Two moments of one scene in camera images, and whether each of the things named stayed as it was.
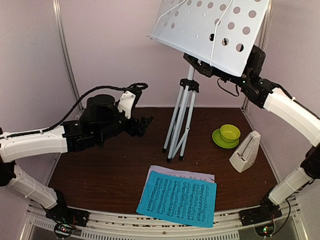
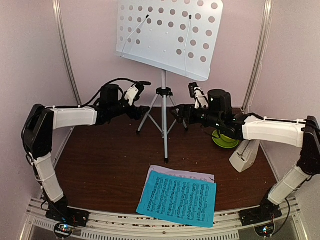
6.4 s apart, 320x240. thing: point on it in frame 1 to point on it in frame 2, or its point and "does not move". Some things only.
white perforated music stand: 224,34 to 183,36
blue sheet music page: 179,198 does not move
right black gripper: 203,66 to 183,109
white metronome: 245,155 does not move
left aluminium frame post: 76,83 does not move
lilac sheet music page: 178,172 does not move
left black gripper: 141,127 to 139,114
